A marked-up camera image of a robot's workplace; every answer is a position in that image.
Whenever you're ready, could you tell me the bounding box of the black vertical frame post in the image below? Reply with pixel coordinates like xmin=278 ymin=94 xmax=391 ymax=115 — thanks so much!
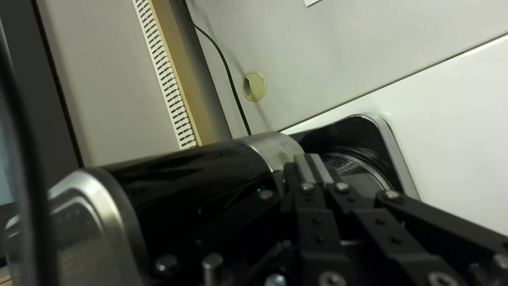
xmin=0 ymin=0 xmax=84 ymax=212

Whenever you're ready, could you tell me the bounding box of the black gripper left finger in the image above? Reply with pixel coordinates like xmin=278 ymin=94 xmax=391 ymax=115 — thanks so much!
xmin=153 ymin=161 xmax=346 ymax=286

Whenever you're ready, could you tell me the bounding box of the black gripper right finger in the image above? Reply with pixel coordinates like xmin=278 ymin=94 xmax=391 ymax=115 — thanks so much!
xmin=305 ymin=153 xmax=508 ymax=286

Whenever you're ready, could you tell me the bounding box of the white perforated vent strip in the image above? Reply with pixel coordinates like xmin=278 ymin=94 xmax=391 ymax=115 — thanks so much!
xmin=130 ymin=0 xmax=202 ymax=151

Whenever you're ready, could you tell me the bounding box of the thick black curved cable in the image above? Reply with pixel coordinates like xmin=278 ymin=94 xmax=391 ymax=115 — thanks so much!
xmin=0 ymin=31 xmax=59 ymax=286

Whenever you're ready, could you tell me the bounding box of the thin black wall cable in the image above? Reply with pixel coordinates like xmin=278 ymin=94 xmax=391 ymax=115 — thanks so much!
xmin=191 ymin=21 xmax=254 ymax=137

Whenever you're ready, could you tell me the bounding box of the tan trim strip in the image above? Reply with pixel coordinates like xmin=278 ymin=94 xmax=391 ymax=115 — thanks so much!
xmin=151 ymin=0 xmax=235 ymax=148

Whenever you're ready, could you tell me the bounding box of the black chrome coffee machine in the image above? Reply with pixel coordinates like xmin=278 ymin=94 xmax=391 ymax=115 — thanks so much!
xmin=3 ymin=113 xmax=421 ymax=286

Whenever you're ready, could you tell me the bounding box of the beige round wall plug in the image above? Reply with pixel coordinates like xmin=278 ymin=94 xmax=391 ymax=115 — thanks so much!
xmin=242 ymin=72 xmax=269 ymax=104

